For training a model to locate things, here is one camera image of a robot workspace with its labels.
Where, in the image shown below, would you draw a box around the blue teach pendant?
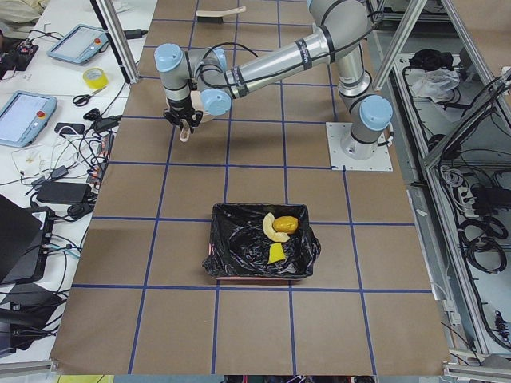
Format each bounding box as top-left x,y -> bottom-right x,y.
46,24 -> 109,65
1,91 -> 57,148

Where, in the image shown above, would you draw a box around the black scissors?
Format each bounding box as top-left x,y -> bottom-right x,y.
72,88 -> 104,107

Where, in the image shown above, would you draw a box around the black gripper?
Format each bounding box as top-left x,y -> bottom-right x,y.
164,99 -> 202,133

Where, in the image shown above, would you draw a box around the lower blue teach pendant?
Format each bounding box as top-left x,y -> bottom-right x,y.
1,91 -> 57,148

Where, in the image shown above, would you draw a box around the pale melon slice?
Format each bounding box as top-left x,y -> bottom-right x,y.
262,212 -> 290,243

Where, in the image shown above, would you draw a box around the yellow tape roll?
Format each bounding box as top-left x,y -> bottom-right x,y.
82,67 -> 109,89

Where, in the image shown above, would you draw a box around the beige hand brush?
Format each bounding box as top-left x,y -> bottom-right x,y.
196,6 -> 247,23

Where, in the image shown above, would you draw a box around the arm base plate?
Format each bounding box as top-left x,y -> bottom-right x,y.
326,122 -> 393,172

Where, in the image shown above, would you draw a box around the black laptop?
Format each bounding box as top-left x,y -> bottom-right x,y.
1,196 -> 55,285

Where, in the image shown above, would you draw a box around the yellow wedge piece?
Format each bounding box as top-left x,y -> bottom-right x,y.
267,243 -> 286,264

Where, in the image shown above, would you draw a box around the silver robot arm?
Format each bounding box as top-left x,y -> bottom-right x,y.
154,1 -> 393,160

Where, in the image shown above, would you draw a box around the white crumpled cloth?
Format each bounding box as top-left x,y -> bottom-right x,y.
410,69 -> 460,103

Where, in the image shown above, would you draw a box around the upper blue teach pendant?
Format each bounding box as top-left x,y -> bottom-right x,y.
46,24 -> 109,65

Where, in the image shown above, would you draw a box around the orange mango-like fruit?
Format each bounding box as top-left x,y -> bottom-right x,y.
272,215 -> 299,235

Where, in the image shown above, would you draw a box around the beige plastic dustpan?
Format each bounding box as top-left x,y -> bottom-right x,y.
180,90 -> 216,142

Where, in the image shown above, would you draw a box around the bin with black bag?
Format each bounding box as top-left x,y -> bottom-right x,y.
203,203 -> 321,280

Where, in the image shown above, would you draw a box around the aluminium frame post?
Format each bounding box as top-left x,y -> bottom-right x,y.
89,0 -> 139,85

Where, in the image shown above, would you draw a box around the black power adapter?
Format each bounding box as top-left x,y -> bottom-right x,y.
36,182 -> 92,204

